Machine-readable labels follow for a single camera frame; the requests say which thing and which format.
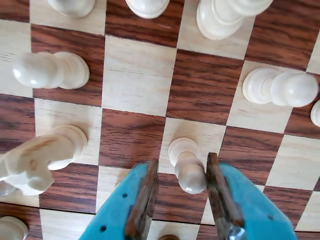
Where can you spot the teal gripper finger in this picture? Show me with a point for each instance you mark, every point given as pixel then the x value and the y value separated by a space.
pixel 120 205
pixel 245 205

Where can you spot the light wooden pawn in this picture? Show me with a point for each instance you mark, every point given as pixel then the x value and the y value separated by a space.
pixel 287 88
pixel 316 113
pixel 190 175
pixel 37 71

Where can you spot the dark wooden pawn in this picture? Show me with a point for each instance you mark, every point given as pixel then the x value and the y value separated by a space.
pixel 169 237

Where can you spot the light wooden knight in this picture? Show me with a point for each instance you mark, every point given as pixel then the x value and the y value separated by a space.
pixel 37 155

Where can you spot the light wooden bishop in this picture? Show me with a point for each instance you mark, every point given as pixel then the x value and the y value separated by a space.
pixel 11 228
pixel 71 6

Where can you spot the wooden folding chessboard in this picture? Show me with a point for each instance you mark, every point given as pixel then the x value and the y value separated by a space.
pixel 137 75

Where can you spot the light wooden queen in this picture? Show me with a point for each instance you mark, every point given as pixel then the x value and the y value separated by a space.
pixel 220 20

